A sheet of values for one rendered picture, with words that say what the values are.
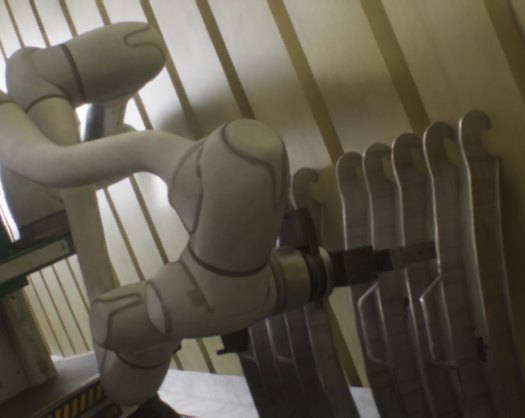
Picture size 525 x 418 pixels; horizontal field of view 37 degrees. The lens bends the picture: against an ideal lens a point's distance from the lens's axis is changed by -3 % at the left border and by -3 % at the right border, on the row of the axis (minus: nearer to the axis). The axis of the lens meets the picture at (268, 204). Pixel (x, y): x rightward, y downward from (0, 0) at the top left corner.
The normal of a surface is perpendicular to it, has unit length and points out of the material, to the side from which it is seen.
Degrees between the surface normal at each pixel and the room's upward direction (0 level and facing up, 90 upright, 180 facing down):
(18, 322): 90
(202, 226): 91
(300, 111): 90
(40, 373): 90
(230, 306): 124
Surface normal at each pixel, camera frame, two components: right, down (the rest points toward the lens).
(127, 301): 0.15, -0.65
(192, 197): -0.71, 0.23
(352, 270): 0.49, -0.15
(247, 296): 0.53, 0.51
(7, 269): 0.78, -0.28
